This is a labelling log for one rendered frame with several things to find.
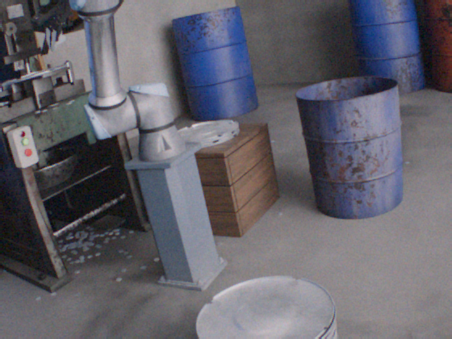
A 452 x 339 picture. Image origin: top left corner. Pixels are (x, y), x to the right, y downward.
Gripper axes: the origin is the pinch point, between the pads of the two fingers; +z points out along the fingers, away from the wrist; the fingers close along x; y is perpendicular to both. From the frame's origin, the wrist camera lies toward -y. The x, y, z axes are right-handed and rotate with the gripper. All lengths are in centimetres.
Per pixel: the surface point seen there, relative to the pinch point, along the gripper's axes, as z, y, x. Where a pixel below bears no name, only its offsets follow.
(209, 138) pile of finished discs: 29, 34, -54
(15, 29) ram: -2.2, -0.2, 24.4
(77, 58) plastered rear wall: 69, 124, 121
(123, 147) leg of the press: 43, 23, -21
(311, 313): 10, -39, -126
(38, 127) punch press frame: 28.0, -9.8, -4.7
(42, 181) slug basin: 54, -8, -4
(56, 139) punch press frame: 34.4, -3.5, -8.0
